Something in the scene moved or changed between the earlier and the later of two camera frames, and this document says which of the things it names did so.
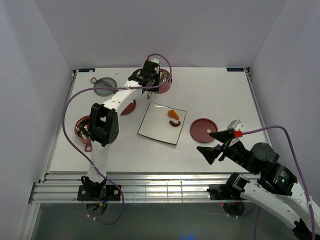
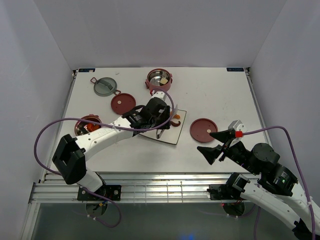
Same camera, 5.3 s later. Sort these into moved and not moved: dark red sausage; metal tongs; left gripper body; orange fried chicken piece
Moved: left gripper body; metal tongs
Not moved: orange fried chicken piece; dark red sausage
